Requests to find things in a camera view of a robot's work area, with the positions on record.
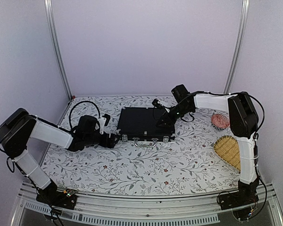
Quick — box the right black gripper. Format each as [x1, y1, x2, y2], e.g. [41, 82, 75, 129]
[156, 104, 192, 129]

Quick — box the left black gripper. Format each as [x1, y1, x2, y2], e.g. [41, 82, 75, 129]
[84, 132, 120, 148]

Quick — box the black poker case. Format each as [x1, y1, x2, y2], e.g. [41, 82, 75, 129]
[117, 107, 175, 147]

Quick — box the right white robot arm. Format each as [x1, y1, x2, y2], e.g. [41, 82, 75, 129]
[152, 84, 264, 205]

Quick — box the red patterned bowl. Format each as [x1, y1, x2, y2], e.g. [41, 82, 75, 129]
[211, 114, 230, 130]

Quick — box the woven bamboo tray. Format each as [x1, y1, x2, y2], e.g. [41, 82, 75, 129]
[213, 135, 241, 172]

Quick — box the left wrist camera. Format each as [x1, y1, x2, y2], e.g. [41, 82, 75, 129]
[98, 114, 111, 135]

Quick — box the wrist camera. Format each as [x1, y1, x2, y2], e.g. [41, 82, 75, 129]
[98, 114, 111, 135]
[152, 98, 170, 109]

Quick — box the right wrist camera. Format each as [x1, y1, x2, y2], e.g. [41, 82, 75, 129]
[152, 98, 170, 109]

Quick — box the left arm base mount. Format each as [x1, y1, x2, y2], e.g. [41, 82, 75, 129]
[36, 185, 77, 210]

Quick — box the right aluminium frame post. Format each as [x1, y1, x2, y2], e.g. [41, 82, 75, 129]
[223, 0, 250, 94]

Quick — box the aluminium frame post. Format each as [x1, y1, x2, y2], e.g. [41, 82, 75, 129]
[223, 0, 250, 94]
[44, 0, 73, 100]

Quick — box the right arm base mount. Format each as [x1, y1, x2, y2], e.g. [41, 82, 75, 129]
[216, 191, 259, 210]

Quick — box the left aluminium frame post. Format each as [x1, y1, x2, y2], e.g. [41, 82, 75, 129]
[44, 0, 73, 100]

